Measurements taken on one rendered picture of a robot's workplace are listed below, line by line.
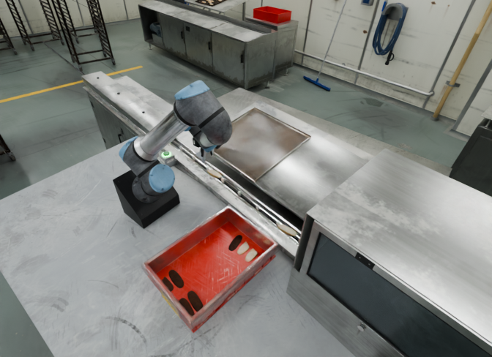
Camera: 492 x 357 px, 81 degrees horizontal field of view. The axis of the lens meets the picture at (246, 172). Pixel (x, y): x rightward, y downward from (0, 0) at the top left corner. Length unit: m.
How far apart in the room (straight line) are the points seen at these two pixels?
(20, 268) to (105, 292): 0.41
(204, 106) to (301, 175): 0.79
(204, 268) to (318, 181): 0.74
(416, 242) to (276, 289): 0.60
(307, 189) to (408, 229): 0.71
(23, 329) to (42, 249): 0.94
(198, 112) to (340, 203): 0.56
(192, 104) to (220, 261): 0.69
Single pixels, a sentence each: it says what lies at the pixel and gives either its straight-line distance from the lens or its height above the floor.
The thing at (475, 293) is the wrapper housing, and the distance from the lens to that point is 0.93.
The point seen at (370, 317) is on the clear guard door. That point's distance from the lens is 1.04.
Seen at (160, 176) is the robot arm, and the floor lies 1.13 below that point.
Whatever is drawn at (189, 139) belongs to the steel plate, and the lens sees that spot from 2.07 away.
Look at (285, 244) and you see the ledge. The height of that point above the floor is 0.86.
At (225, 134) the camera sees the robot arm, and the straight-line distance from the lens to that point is 1.06.
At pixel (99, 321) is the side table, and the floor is 0.82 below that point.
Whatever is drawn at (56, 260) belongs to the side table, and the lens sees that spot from 1.56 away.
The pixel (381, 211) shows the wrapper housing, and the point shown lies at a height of 1.30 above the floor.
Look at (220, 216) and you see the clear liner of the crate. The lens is 1.40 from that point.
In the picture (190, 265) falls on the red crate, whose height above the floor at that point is 0.82.
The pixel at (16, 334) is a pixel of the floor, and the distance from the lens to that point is 2.48.
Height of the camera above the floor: 1.95
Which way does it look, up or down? 40 degrees down
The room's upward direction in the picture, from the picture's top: 2 degrees clockwise
